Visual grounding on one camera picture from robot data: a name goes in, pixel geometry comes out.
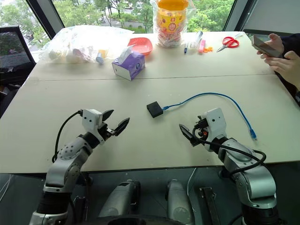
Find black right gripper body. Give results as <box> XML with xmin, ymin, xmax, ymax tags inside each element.
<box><xmin>192</xmin><ymin>116</ymin><xmax>210</xmax><ymax>147</ymax></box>

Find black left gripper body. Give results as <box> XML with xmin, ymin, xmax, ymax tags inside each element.
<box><xmin>97</xmin><ymin>121</ymin><xmax>116</xmax><ymax>142</ymax></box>

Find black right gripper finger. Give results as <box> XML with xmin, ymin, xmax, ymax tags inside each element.
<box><xmin>179</xmin><ymin>124</ymin><xmax>197</xmax><ymax>147</ymax></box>

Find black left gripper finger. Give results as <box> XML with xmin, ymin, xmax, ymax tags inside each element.
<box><xmin>101</xmin><ymin>109</ymin><xmax>115</xmax><ymax>123</ymax></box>
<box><xmin>113</xmin><ymin>117</ymin><xmax>130</xmax><ymax>137</ymax></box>

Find grey smartphone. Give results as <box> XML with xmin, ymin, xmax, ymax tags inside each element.
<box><xmin>251</xmin><ymin>35</ymin><xmax>284</xmax><ymax>59</ymax></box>

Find small black box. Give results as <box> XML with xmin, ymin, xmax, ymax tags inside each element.
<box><xmin>146</xmin><ymin>101</ymin><xmax>164</xmax><ymax>119</ymax></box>

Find person's left hand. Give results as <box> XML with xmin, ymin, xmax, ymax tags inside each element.
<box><xmin>264</xmin><ymin>50</ymin><xmax>300</xmax><ymax>90</ymax></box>

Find person's right hand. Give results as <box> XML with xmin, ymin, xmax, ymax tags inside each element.
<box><xmin>256</xmin><ymin>33</ymin><xmax>285</xmax><ymax>60</ymax></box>

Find purple tissue box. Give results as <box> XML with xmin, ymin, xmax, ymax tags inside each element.
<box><xmin>111</xmin><ymin>44</ymin><xmax>146</xmax><ymax>81</ymax></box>

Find yellow tube with blue cap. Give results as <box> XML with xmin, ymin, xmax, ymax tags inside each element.
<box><xmin>95</xmin><ymin>49</ymin><xmax>109</xmax><ymax>65</ymax></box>

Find silver rounded robot leg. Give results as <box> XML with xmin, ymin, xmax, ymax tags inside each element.
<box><xmin>165</xmin><ymin>179</ymin><xmax>195</xmax><ymax>225</ymax></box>
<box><xmin>97</xmin><ymin>179</ymin><xmax>142</xmax><ymax>219</ymax></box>

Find red plastic bowl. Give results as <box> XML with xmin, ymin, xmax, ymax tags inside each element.
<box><xmin>127</xmin><ymin>37</ymin><xmax>154</xmax><ymax>57</ymax></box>

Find clear plastic bag of items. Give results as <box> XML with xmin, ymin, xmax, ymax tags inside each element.
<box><xmin>38</xmin><ymin>25</ymin><xmax>135</xmax><ymax>65</ymax></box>

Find clear plastic syringe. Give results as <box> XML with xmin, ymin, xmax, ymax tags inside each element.
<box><xmin>189</xmin><ymin>30</ymin><xmax>203</xmax><ymax>50</ymax></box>

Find candy jar with yellow lid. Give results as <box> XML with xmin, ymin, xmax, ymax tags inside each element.
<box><xmin>153</xmin><ymin>0</ymin><xmax>190</xmax><ymax>48</ymax></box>

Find black office chair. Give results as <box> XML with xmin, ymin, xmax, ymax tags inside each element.
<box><xmin>0</xmin><ymin>25</ymin><xmax>37</xmax><ymax>118</ymax></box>

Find clear plastic bag around jar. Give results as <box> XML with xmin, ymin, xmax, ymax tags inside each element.
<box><xmin>149</xmin><ymin>0</ymin><xmax>197</xmax><ymax>48</ymax></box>

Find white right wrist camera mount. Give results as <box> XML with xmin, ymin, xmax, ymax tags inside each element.
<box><xmin>202</xmin><ymin>107</ymin><xmax>227</xmax><ymax>152</ymax></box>

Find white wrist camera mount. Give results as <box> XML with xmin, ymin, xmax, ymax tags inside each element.
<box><xmin>82</xmin><ymin>108</ymin><xmax>105</xmax><ymax>143</ymax></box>
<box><xmin>202</xmin><ymin>107</ymin><xmax>227</xmax><ymax>152</ymax></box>

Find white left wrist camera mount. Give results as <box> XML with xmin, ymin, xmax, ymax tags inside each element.
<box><xmin>82</xmin><ymin>108</ymin><xmax>105</xmax><ymax>143</ymax></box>

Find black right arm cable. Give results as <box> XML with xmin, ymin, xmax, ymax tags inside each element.
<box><xmin>192</xmin><ymin>126</ymin><xmax>267</xmax><ymax>175</ymax></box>

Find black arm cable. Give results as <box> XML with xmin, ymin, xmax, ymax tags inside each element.
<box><xmin>192</xmin><ymin>126</ymin><xmax>267</xmax><ymax>175</ymax></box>
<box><xmin>52</xmin><ymin>109</ymin><xmax>84</xmax><ymax>164</ymax></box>

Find blue cable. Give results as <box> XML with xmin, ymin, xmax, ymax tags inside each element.
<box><xmin>161</xmin><ymin>92</ymin><xmax>258</xmax><ymax>141</ymax></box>

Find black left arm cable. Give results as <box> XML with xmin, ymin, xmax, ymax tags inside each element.
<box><xmin>52</xmin><ymin>109</ymin><xmax>84</xmax><ymax>164</ymax></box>

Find thin white cable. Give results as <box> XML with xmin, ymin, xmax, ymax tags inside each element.
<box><xmin>0</xmin><ymin>173</ymin><xmax>14</xmax><ymax>203</ymax></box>
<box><xmin>187</xmin><ymin>167</ymin><xmax>198</xmax><ymax>202</ymax></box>

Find black strap bracket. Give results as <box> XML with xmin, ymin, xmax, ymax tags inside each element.
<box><xmin>199</xmin><ymin>186</ymin><xmax>224</xmax><ymax>225</ymax></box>

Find red handled scissors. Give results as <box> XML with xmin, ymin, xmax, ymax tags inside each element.
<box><xmin>216</xmin><ymin>36</ymin><xmax>240</xmax><ymax>53</ymax></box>

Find dark window frame pillar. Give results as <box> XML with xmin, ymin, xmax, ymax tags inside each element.
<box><xmin>25</xmin><ymin>0</ymin><xmax>66</xmax><ymax>40</ymax></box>
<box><xmin>222</xmin><ymin>0</ymin><xmax>250</xmax><ymax>32</ymax></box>

